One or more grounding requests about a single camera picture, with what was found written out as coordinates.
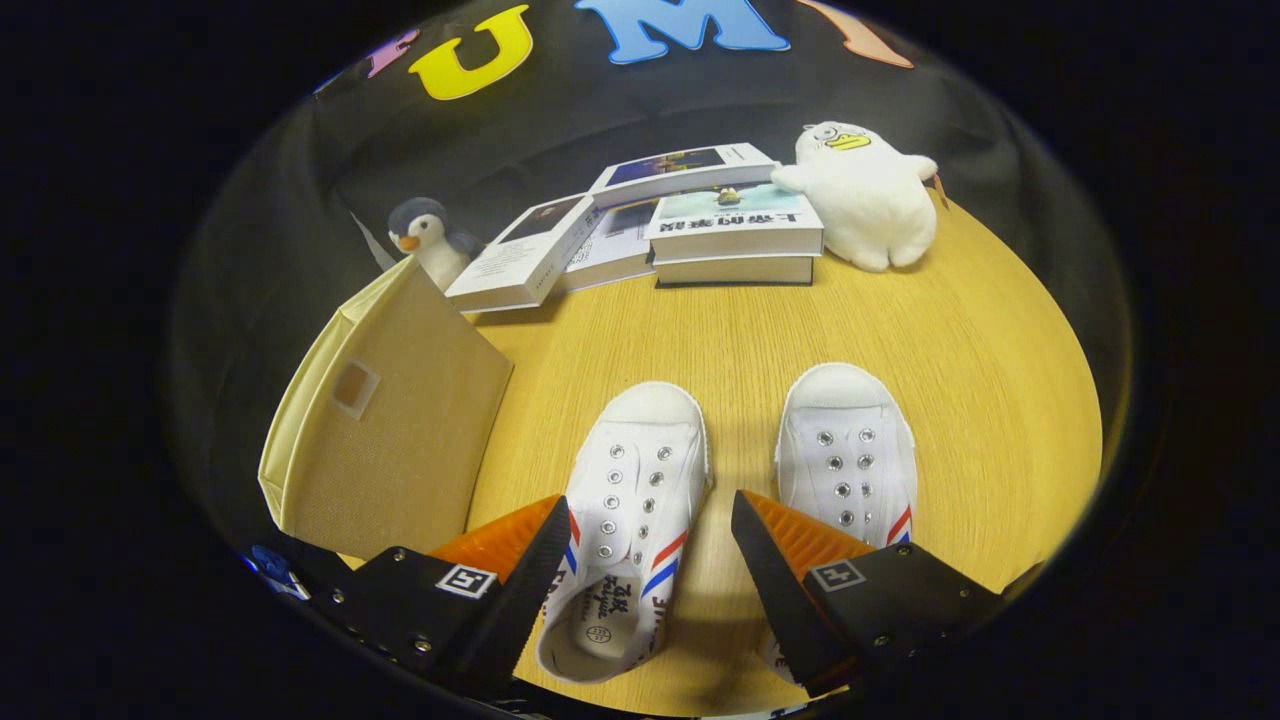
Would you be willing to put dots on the white book with portrait cover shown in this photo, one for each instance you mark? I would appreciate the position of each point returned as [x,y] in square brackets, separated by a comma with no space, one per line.
[520,255]

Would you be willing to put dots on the white book with text cover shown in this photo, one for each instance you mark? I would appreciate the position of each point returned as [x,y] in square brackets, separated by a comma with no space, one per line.
[615,245]

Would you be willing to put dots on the beige fabric storage box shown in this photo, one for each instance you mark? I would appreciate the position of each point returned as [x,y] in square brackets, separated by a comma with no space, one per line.
[400,430]

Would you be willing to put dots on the book with blue picture cover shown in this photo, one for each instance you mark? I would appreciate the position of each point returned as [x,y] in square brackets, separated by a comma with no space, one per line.
[685,172]

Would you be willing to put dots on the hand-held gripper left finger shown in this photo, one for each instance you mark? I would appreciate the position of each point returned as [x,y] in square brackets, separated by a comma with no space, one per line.
[510,600]

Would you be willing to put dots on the white duck plush toy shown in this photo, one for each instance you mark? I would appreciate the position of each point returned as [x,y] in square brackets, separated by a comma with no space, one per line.
[870,200]

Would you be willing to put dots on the thick book with teal cover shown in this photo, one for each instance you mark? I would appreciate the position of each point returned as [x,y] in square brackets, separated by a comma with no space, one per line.
[735,225]

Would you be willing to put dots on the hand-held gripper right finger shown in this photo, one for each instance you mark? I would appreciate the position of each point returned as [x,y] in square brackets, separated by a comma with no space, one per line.
[780,590]

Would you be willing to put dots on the grey penguin plush toy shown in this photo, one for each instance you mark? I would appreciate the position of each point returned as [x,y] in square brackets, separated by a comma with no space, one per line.
[430,240]

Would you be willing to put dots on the blue and white object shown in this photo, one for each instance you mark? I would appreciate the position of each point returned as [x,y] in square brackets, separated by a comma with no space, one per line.
[275,570]

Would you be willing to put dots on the white canvas shoe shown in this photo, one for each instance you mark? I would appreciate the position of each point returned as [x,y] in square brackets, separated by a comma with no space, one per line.
[640,470]
[845,440]

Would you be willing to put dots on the thick grey book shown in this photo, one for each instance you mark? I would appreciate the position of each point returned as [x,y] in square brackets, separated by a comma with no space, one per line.
[735,270]

